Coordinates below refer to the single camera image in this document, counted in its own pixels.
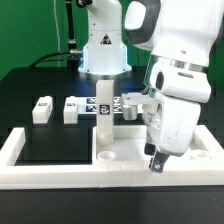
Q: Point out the white desk tabletop tray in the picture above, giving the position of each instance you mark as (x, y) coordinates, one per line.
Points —
(131, 147)

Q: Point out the black camera stand pole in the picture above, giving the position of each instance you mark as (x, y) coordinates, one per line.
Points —
(71, 63)

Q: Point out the fiducial marker base plate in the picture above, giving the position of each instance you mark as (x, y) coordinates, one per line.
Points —
(88, 105)

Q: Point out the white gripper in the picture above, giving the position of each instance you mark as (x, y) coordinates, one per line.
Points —
(171, 123)

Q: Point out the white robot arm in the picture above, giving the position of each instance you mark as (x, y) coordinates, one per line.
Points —
(180, 34)

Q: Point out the white U-shaped boundary frame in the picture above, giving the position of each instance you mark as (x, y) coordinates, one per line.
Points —
(13, 176)

